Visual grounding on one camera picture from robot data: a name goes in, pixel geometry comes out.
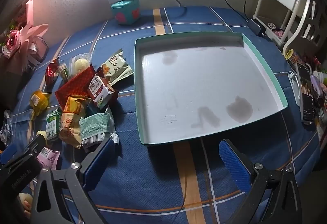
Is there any blue plaid bedsheet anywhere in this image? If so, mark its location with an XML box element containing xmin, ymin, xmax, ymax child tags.
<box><xmin>0</xmin><ymin>7</ymin><xmax>322</xmax><ymax>224</ymax></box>

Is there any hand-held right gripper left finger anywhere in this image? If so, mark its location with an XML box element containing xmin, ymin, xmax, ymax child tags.
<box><xmin>31</xmin><ymin>138</ymin><xmax>116</xmax><ymax>224</ymax></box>

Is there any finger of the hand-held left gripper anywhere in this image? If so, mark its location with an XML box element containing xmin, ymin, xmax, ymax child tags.
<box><xmin>0</xmin><ymin>143</ymin><xmax>17</xmax><ymax>165</ymax></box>
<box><xmin>10</xmin><ymin>134</ymin><xmax>46</xmax><ymax>163</ymax></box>

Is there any purple plastic case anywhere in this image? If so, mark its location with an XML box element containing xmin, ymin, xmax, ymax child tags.
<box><xmin>313</xmin><ymin>74</ymin><xmax>327</xmax><ymax>102</ymax></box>

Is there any small pink flower bunch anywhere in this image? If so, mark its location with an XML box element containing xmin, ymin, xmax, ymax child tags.
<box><xmin>305</xmin><ymin>55</ymin><xmax>327</xmax><ymax>72</ymax></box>

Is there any large red patterned packet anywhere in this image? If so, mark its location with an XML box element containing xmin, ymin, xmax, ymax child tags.
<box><xmin>55</xmin><ymin>64</ymin><xmax>119</xmax><ymax>112</ymax></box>

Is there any yellow candy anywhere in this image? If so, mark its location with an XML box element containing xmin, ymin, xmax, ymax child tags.
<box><xmin>30</xmin><ymin>90</ymin><xmax>52</xmax><ymax>117</ymax></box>

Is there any dark grey charger adapter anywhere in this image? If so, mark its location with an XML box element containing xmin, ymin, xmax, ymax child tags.
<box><xmin>248</xmin><ymin>19</ymin><xmax>267</xmax><ymax>37</ymax></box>

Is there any person's left hand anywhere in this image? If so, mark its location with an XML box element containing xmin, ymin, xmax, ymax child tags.
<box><xmin>17</xmin><ymin>193</ymin><xmax>34</xmax><ymax>218</ymax></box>

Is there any teal-rimmed white cardboard tray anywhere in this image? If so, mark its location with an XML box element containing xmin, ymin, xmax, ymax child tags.
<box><xmin>134</xmin><ymin>32</ymin><xmax>289</xmax><ymax>148</ymax></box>

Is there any pink snack packet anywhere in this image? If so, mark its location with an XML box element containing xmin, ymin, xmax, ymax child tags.
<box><xmin>36</xmin><ymin>147</ymin><xmax>61</xmax><ymax>170</ymax></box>

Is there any teal cube box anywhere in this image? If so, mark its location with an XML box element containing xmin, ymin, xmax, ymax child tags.
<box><xmin>110</xmin><ymin>0</ymin><xmax>142</xmax><ymax>25</ymax></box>

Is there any yellow orange snack packet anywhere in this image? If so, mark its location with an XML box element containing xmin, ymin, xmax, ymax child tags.
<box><xmin>59</xmin><ymin>95</ymin><xmax>90</xmax><ymax>149</ymax></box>

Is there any small shiny candy packet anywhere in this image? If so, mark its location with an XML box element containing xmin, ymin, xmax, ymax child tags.
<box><xmin>58</xmin><ymin>64</ymin><xmax>69</xmax><ymax>81</ymax></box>

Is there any colourful patterned tube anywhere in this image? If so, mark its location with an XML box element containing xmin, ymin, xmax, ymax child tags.
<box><xmin>285</xmin><ymin>49</ymin><xmax>304</xmax><ymax>64</ymax></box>

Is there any dark green snack packet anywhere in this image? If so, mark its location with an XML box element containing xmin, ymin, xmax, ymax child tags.
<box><xmin>46</xmin><ymin>108</ymin><xmax>62</xmax><ymax>141</ymax></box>

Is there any red white biscuit packet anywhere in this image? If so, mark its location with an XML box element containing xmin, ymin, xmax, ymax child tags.
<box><xmin>88</xmin><ymin>74</ymin><xmax>115</xmax><ymax>108</ymax></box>

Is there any clear plastic gift box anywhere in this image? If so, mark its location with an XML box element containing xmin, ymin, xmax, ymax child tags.
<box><xmin>27</xmin><ymin>36</ymin><xmax>49</xmax><ymax>71</ymax></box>

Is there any beige green snack packet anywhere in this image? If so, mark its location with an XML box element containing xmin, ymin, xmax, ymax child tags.
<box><xmin>101</xmin><ymin>49</ymin><xmax>133</xmax><ymax>85</ymax></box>

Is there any clear yellow pastry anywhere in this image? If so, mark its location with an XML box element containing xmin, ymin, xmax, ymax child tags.
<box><xmin>68</xmin><ymin>53</ymin><xmax>92</xmax><ymax>77</ymax></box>

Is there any green striped white packet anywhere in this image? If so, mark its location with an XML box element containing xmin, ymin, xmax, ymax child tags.
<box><xmin>79</xmin><ymin>108</ymin><xmax>120</xmax><ymax>153</ymax></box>

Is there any blue white packet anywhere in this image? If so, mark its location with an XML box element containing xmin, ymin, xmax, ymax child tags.
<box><xmin>0</xmin><ymin>110</ymin><xmax>13</xmax><ymax>144</ymax></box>

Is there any pale yellow snack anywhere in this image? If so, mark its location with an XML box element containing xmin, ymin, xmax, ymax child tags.
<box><xmin>36</xmin><ymin>131</ymin><xmax>48</xmax><ymax>146</ymax></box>

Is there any small red snack packet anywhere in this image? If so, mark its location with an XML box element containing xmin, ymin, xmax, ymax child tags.
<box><xmin>45</xmin><ymin>58</ymin><xmax>60</xmax><ymax>84</ymax></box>

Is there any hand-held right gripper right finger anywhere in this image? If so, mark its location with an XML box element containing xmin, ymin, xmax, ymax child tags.
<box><xmin>218</xmin><ymin>139</ymin><xmax>307</xmax><ymax>224</ymax></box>

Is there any black smartphone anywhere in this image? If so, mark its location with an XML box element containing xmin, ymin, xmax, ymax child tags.
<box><xmin>296</xmin><ymin>63</ymin><xmax>316</xmax><ymax>125</ymax></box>

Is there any white phone stand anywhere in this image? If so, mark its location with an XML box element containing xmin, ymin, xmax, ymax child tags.
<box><xmin>288</xmin><ymin>72</ymin><xmax>300</xmax><ymax>107</ymax></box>

